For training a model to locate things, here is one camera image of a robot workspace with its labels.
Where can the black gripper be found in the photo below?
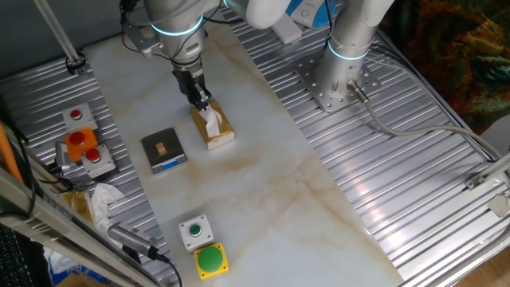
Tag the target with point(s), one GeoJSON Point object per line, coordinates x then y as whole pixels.
{"type": "Point", "coordinates": [189, 85]}

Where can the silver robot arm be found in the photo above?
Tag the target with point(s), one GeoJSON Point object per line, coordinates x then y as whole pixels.
{"type": "Point", "coordinates": [346, 71]}

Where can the white tissue sheet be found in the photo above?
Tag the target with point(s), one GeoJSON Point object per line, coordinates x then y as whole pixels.
{"type": "Point", "coordinates": [211, 121]}

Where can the gold tissue box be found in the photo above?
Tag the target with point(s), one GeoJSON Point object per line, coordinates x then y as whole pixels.
{"type": "Point", "coordinates": [225, 127]}

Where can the white power strip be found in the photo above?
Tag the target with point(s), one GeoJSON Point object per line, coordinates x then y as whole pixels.
{"type": "Point", "coordinates": [287, 30]}

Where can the grey box with red button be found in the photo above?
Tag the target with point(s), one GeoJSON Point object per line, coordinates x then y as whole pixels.
{"type": "Point", "coordinates": [81, 119]}
{"type": "Point", "coordinates": [99, 163]}

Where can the orange box with red button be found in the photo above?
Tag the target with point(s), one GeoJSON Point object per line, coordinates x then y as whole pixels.
{"type": "Point", "coordinates": [81, 145]}

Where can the white box with green button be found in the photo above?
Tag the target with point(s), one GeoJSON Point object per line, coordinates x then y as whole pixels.
{"type": "Point", "coordinates": [195, 233]}

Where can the black pole clamp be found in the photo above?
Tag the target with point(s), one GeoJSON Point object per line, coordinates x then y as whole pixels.
{"type": "Point", "coordinates": [75, 64]}

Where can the crumpled white tissue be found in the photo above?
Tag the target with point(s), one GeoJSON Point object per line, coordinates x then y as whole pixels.
{"type": "Point", "coordinates": [103, 197]}

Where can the blue and white round device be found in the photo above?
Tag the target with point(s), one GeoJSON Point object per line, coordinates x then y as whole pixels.
{"type": "Point", "coordinates": [308, 12]}

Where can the small silver metal device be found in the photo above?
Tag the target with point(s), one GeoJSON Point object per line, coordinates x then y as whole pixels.
{"type": "Point", "coordinates": [61, 155]}

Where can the crumpled plastic bag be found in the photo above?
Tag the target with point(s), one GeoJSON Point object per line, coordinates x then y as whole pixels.
{"type": "Point", "coordinates": [81, 203]}

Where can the yellow box with green button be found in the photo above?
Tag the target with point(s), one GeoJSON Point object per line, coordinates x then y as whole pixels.
{"type": "Point", "coordinates": [210, 260]}

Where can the aluminium pole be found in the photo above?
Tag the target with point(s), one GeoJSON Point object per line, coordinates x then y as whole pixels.
{"type": "Point", "coordinates": [57, 30]}

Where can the orange pole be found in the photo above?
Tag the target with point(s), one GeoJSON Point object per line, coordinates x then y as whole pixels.
{"type": "Point", "coordinates": [8, 155]}

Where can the blue plastic bag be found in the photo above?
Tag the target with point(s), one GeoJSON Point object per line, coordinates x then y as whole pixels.
{"type": "Point", "coordinates": [63, 275]}

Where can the black keyboard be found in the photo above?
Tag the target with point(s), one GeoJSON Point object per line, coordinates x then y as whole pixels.
{"type": "Point", "coordinates": [14, 259]}

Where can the colourful patterned cloth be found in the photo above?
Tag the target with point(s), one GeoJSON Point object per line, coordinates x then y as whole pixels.
{"type": "Point", "coordinates": [450, 56]}

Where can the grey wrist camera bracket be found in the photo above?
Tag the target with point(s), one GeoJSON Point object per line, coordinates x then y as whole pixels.
{"type": "Point", "coordinates": [139, 40]}

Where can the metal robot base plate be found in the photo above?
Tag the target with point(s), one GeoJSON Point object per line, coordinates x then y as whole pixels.
{"type": "Point", "coordinates": [311, 75]}

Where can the silver fixed camera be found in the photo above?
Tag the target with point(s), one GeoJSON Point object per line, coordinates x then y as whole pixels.
{"type": "Point", "coordinates": [129, 236]}

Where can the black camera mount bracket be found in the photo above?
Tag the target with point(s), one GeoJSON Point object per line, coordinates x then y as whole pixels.
{"type": "Point", "coordinates": [131, 255]}

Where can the aluminium frame beam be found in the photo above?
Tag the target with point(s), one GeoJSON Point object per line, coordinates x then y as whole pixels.
{"type": "Point", "coordinates": [48, 221]}

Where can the small metal corner bracket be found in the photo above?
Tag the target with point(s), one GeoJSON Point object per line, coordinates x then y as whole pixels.
{"type": "Point", "coordinates": [475, 182]}

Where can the aluminium side rail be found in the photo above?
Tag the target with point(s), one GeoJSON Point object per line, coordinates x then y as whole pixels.
{"type": "Point", "coordinates": [498, 165]}

